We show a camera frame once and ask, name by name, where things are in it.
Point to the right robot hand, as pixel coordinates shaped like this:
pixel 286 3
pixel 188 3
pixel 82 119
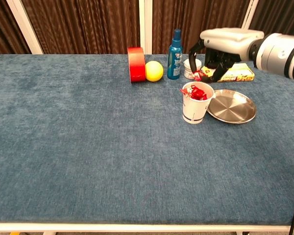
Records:
pixel 230 41

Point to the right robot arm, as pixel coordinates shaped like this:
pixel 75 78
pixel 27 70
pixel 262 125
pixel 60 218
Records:
pixel 279 55

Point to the silver metal plate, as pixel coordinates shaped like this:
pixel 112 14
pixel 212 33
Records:
pixel 231 106

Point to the white paper cup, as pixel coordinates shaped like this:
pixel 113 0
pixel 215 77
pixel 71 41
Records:
pixel 194 110

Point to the yellow snack box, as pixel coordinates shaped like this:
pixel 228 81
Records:
pixel 240 73

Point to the brown pleated curtain panel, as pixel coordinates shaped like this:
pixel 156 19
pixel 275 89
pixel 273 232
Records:
pixel 5 29
pixel 88 24
pixel 198 14
pixel 279 14

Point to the small white jar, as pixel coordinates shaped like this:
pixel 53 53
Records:
pixel 186 69

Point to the blue spray bottle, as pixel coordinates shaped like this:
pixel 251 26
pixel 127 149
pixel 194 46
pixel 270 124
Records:
pixel 174 61

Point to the yellow ball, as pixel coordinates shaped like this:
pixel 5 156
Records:
pixel 154 71

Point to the red cylindrical container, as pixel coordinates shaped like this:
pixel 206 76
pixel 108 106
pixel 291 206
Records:
pixel 136 64

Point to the blue table cloth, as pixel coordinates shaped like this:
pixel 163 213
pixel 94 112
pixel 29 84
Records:
pixel 88 147

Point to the yellow floor strip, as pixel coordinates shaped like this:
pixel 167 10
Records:
pixel 14 233

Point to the white partition post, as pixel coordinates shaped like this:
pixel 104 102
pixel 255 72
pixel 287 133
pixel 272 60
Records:
pixel 248 14
pixel 145 24
pixel 24 24

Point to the white table frame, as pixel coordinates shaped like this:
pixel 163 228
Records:
pixel 137 227

